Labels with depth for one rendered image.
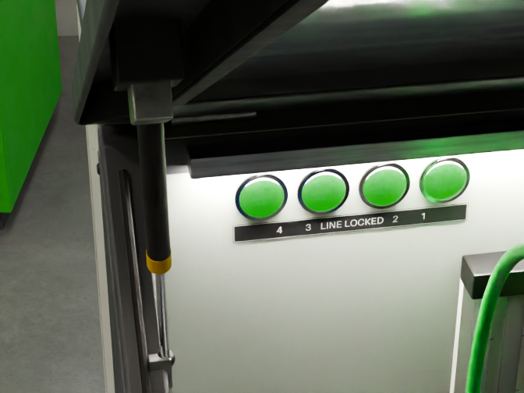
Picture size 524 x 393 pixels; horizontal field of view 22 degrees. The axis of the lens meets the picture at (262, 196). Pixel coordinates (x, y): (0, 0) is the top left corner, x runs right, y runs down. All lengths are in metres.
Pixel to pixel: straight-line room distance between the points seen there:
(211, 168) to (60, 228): 2.69
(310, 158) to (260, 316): 0.20
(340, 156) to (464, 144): 0.12
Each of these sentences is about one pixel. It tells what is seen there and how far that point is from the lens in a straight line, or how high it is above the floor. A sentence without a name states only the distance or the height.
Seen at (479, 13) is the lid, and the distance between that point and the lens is 0.75.
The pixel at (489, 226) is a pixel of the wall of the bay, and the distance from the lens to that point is 1.34.
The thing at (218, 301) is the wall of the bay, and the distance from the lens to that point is 1.31.
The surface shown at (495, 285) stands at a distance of 1.23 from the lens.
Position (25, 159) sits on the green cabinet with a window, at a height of 0.14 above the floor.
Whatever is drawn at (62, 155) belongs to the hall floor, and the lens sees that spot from 4.25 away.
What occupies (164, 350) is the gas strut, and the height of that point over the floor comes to 1.33.
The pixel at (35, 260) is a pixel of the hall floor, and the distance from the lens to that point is 3.73.
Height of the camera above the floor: 2.01
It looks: 30 degrees down
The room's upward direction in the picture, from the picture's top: straight up
